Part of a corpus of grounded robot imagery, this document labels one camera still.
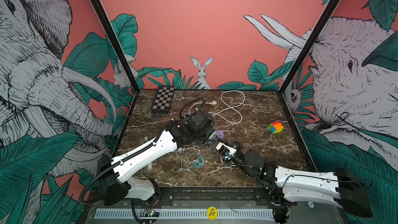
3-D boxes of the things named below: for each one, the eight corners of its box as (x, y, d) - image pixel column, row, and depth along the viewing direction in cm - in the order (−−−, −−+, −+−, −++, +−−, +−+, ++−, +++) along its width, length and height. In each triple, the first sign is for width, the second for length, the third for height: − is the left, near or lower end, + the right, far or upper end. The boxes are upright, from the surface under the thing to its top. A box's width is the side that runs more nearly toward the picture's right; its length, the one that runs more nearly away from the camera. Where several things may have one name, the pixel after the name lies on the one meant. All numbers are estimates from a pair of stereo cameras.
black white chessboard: (152, 113, 108) (151, 110, 105) (159, 89, 124) (158, 86, 121) (169, 113, 109) (168, 110, 105) (173, 89, 124) (173, 86, 121)
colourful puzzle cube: (272, 134, 99) (275, 129, 95) (268, 127, 103) (271, 122, 98) (280, 132, 100) (284, 128, 96) (276, 125, 104) (279, 120, 99)
